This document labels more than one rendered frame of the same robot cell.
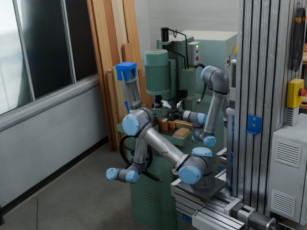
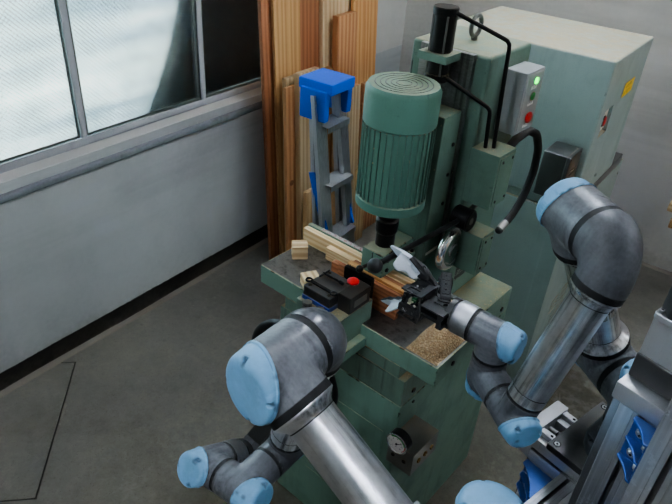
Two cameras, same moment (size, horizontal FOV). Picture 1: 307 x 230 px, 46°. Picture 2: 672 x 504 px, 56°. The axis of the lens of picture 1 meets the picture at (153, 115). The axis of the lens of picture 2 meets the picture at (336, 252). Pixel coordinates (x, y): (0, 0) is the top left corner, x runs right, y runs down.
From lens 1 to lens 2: 1.19 m
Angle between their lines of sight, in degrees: 12
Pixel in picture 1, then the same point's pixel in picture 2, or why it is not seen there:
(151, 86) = (371, 187)
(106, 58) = (287, 46)
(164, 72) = (419, 155)
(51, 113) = (129, 171)
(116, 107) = (294, 170)
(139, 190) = not seen: hidden behind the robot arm
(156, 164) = (350, 396)
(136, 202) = not seen: hidden behind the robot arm
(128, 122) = (245, 379)
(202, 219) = not seen: outside the picture
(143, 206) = (303, 466)
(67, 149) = (165, 254)
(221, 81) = (617, 259)
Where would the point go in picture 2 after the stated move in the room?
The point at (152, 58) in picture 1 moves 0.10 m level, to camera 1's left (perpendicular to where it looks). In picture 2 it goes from (389, 108) to (344, 103)
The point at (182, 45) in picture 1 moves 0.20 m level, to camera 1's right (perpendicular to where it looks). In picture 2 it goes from (490, 73) to (576, 82)
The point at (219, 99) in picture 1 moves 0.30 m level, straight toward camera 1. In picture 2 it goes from (590, 318) to (593, 450)
